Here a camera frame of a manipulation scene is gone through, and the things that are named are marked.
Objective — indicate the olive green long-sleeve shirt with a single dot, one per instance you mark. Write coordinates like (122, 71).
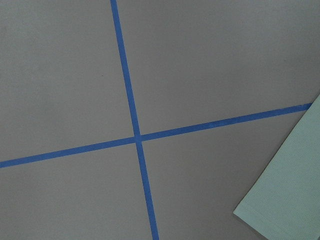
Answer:
(284, 202)

